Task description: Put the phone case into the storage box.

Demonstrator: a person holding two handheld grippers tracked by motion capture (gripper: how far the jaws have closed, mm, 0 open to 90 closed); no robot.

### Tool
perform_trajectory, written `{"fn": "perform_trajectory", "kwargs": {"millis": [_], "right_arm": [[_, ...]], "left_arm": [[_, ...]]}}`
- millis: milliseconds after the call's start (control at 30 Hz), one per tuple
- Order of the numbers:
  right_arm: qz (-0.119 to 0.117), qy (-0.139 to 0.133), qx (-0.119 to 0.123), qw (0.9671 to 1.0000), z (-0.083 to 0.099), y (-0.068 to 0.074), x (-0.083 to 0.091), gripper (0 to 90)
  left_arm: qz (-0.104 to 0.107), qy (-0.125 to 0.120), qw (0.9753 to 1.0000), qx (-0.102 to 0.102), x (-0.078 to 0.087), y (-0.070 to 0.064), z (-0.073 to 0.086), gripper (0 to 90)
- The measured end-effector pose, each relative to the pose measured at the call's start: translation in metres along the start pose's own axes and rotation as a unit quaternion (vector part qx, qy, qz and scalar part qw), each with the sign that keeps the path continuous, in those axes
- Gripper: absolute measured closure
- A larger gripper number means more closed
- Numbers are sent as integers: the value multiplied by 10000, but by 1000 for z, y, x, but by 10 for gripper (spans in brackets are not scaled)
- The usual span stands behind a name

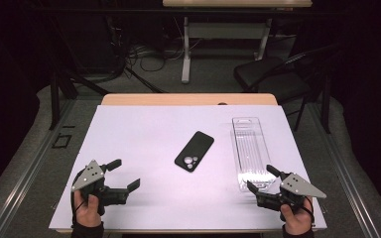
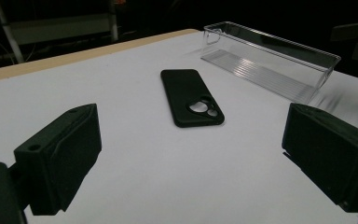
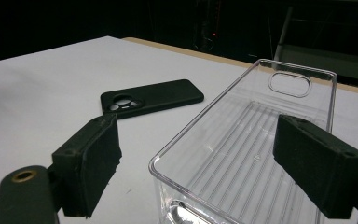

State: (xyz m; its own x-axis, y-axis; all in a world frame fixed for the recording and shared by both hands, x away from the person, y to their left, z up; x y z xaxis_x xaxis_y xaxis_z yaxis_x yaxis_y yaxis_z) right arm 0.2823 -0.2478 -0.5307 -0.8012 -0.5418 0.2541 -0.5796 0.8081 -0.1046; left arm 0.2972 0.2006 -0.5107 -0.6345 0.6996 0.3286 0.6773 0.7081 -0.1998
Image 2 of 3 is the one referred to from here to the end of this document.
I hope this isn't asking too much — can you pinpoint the black chair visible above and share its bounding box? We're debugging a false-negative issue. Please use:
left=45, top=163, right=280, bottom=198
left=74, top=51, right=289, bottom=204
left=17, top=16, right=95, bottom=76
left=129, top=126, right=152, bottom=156
left=330, top=18, right=358, bottom=62

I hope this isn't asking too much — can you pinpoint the clear plastic tray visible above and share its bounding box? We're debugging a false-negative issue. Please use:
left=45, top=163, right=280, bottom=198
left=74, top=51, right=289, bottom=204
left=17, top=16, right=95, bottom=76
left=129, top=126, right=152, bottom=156
left=200, top=21, right=342, bottom=105

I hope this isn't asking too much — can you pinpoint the white-legged desk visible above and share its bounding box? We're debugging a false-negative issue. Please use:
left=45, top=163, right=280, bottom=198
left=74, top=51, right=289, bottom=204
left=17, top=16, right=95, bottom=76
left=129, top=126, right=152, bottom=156
left=0, top=0, right=119, bottom=64

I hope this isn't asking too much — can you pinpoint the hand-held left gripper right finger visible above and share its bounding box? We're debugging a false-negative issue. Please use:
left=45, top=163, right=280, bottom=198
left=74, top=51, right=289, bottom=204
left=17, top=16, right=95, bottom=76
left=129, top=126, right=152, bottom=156
left=282, top=103, right=358, bottom=214

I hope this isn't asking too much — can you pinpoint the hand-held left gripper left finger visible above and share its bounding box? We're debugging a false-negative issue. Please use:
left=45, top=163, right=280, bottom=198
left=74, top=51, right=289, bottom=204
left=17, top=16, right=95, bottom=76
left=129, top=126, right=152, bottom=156
left=13, top=103, right=103, bottom=217

